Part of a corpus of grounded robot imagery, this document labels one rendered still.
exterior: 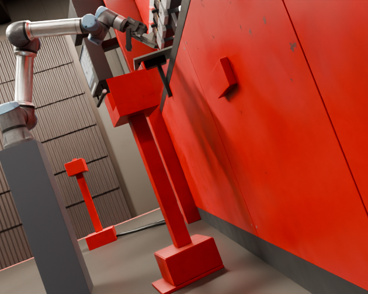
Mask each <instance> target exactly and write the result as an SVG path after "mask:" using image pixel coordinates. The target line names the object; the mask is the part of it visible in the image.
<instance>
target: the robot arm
mask: <svg viewBox="0 0 368 294"><path fill-rule="evenodd" d="M128 26H129V27H128ZM110 27H112V28H114V29H116V30H118V31H120V32H122V33H124V32H126V50H127V51H131V49H132V47H133V46H132V45H131V38H132V37H133V38H134V39H136V40H137V41H140V42H142V43H143V44H145V45H147V46H149V47H152V48H157V49H158V47H157V44H156V43H155V36H154V33H153V32H150V33H149V34H147V30H148V29H147V25H146V24H144V23H142V22H140V21H136V20H135V19H133V18H131V17H129V16H128V18H127V19H126V18H125V17H122V16H121V15H119V14H117V13H115V12H113V11H111V10H110V9H108V8H106V7H103V6H100V7H99V8H98V10H97V11H96V14H95V16H94V15H91V14H87V15H85V16H84V17H82V18H75V19H63V20H50V21H43V22H30V21H28V20H25V21H20V22H15V23H12V24H10V25H9V26H8V28H7V30H6V37H7V39H8V41H9V42H10V43H11V44H13V45H14V49H13V53H14V54H15V55H16V80H15V101H10V102H7V103H4V104H1V105H0V128H1V131H2V134H3V136H4V149H7V148H10V147H13V146H16V145H19V144H22V143H25V142H28V141H31V140H34V139H35V138H34V137H33V135H32V134H31V133H30V132H29V131H30V130H32V129H33V128H34V127H35V126H36V124H37V115H36V113H35V112H34V111H35V106H34V104H33V103H32V93H33V65H34V58H35V57H37V52H38V51H39V49H40V47H41V42H40V39H39V38H40V37H53V36H65V35H72V34H85V33H89V36H88V40H89V41H91V42H93V43H94V44H96V45H98V46H99V45H101V43H102V41H103V40H104V38H105V37H106V35H107V33H108V31H109V29H110Z"/></svg>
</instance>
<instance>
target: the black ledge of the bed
mask: <svg viewBox="0 0 368 294"><path fill-rule="evenodd" d="M190 2H191V0H182V2H181V6H180V11H179V16H178V22H177V25H176V30H175V36H174V40H173V45H172V50H171V56H170V59H169V64H168V70H167V73H166V79H167V82H168V85H169V83H170V80H171V76H172V71H173V68H174V65H175V60H176V56H177V53H178V48H179V45H180V40H181V37H182V33H183V28H184V26H185V22H186V17H187V14H188V10H189V6H190ZM166 94H167V93H166V90H165V88H164V89H163V93H162V99H161V104H160V107H159V109H160V111H161V113H162V110H163V108H164V103H165V99H166Z"/></svg>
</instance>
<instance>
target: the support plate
mask: <svg viewBox="0 0 368 294"><path fill-rule="evenodd" d="M171 50H172V46H170V47H167V48H163V49H161V50H158V51H154V52H151V53H149V54H146V55H142V56H140V57H137V58H133V60H134V70H138V69H139V67H138V63H141V62H142V61H143V62H144V61H147V60H150V59H153V58H156V57H159V56H162V55H164V56H165V58H166V60H168V59H170V56H171Z"/></svg>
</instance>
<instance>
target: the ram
mask: <svg viewBox="0 0 368 294"><path fill-rule="evenodd" d="M135 3H136V5H137V9H138V11H139V14H140V16H141V19H142V21H143V23H144V24H145V25H147V29H148V30H147V34H148V33H149V15H150V9H149V6H150V0H135ZM154 3H155V2H154V0H152V5H151V6H153V7H154ZM153 18H154V16H153V13H151V20H153Z"/></svg>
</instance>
